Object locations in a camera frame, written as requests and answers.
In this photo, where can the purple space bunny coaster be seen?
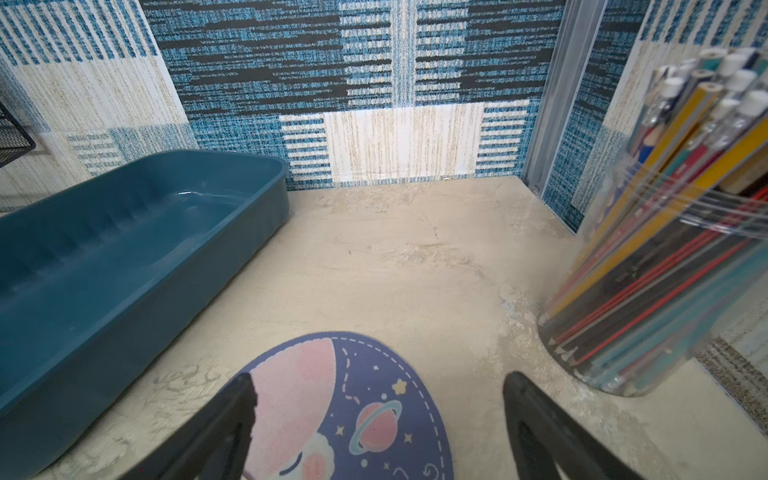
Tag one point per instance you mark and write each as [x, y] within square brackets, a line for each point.
[340, 405]

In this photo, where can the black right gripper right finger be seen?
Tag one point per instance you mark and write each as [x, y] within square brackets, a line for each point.
[547, 443]

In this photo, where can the teal plastic storage box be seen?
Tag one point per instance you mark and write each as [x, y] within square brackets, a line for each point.
[98, 280]

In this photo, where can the clear cup of pencils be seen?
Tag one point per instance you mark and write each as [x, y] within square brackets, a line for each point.
[677, 236]

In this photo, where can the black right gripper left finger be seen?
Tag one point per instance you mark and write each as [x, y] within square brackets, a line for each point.
[212, 444]

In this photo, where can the black wire mesh shelf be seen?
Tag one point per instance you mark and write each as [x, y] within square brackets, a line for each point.
[15, 139]

